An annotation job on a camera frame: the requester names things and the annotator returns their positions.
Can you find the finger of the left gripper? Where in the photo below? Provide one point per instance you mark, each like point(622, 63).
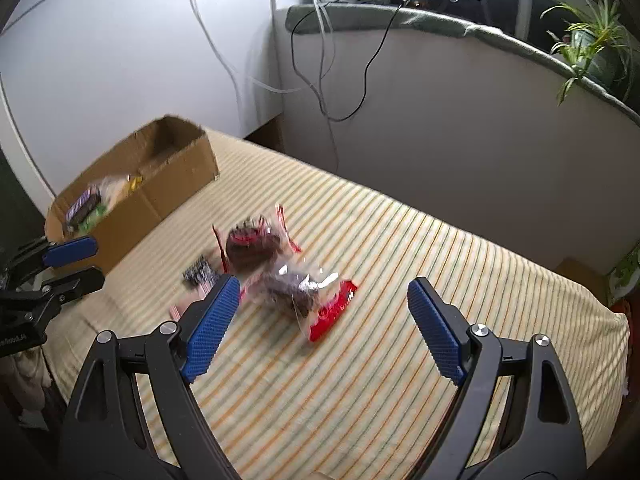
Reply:
point(70, 284)
point(38, 255)

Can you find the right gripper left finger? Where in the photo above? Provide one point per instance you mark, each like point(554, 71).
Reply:
point(105, 434)

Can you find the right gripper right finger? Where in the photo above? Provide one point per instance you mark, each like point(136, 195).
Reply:
point(539, 435)

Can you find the large Snickers bar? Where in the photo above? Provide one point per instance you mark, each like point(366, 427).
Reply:
point(83, 206)

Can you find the pink wafer packet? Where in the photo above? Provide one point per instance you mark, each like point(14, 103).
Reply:
point(176, 311)

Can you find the black plum candy packet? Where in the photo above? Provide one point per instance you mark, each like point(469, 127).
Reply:
point(200, 274)

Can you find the red dark snack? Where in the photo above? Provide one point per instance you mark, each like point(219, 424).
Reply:
point(254, 242)

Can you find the clear bag dark snack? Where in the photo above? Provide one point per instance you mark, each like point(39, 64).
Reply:
point(313, 296)

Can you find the green candy packet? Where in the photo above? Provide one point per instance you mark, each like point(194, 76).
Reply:
point(90, 222)

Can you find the yellow snack packet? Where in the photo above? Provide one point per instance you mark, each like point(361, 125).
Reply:
point(133, 181)

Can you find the brown cardboard box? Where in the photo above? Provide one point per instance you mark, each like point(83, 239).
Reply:
point(174, 160)

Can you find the striped yellow table cloth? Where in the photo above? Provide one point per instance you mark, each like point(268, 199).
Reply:
point(363, 402)

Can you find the white cabinet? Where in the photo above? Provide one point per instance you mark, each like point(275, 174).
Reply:
point(80, 75)

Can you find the grey window sill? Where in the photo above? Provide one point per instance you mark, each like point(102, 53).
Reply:
point(347, 17)

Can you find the green potted plant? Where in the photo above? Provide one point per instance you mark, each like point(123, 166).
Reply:
point(595, 45)

